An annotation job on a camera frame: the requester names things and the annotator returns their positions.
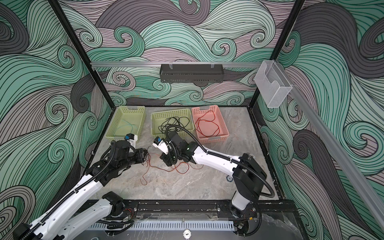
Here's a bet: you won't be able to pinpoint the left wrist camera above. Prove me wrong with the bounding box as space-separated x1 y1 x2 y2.
125 134 138 148

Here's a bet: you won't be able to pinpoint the red cable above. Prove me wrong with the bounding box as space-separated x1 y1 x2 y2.
194 110 221 137

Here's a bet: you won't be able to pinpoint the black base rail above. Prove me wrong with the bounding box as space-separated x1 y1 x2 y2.
83 199 289 220

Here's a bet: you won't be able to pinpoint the pink plastic basket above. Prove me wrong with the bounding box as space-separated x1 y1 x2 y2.
191 105 230 144

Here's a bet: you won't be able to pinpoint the green cable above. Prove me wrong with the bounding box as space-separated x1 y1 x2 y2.
113 119 139 137

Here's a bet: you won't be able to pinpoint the red cables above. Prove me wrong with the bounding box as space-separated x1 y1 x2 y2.
139 146 205 186

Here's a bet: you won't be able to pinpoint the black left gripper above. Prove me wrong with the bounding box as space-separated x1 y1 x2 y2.
116 148 148 172

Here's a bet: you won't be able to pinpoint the aluminium wall rail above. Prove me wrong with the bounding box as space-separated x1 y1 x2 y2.
90 61 262 69

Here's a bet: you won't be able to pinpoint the light green basket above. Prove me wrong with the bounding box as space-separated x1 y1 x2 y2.
105 106 146 141
151 109 195 139

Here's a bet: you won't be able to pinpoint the middle light green basket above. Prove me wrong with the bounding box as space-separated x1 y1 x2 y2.
151 109 195 139

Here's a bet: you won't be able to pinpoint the black wall-mounted tray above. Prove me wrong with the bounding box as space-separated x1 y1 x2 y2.
160 65 225 84

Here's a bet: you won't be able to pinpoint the clear acrylic wall box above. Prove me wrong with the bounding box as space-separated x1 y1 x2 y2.
254 60 293 109

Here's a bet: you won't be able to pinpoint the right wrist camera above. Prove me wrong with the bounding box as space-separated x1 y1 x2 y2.
153 137 169 155

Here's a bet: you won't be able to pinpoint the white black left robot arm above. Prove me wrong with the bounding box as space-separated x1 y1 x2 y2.
13 140 148 240

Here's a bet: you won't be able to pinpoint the black cables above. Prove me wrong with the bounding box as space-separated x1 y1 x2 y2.
157 116 191 135

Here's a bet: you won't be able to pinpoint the white slotted cable duct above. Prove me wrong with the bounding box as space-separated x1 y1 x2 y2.
95 220 235 232

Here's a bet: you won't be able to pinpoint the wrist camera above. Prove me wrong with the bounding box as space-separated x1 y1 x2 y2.
125 134 138 148
153 137 169 155

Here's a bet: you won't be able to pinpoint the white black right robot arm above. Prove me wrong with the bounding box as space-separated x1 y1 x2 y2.
153 125 275 217

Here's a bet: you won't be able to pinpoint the left light green basket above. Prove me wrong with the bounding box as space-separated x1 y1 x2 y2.
105 106 146 141

